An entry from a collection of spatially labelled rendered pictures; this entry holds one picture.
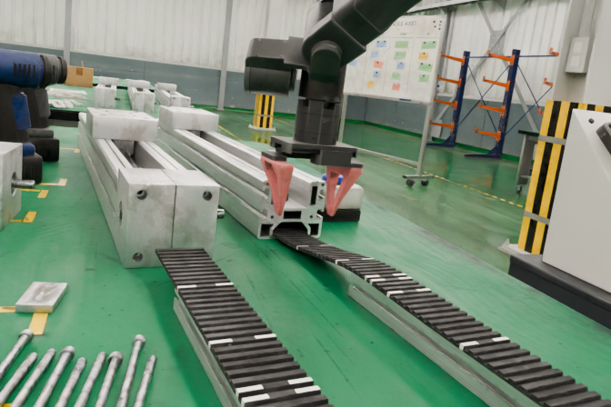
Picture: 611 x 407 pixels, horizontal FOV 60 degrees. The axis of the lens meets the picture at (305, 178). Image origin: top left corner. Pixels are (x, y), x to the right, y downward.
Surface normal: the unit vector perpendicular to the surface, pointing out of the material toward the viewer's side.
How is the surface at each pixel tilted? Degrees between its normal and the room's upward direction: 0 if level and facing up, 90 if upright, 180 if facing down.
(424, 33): 90
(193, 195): 90
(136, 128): 90
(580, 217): 90
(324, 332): 0
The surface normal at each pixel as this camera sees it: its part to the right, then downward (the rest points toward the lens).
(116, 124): 0.44, 0.21
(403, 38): -0.77, 0.02
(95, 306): 0.12, -0.98
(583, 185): -0.94, -0.05
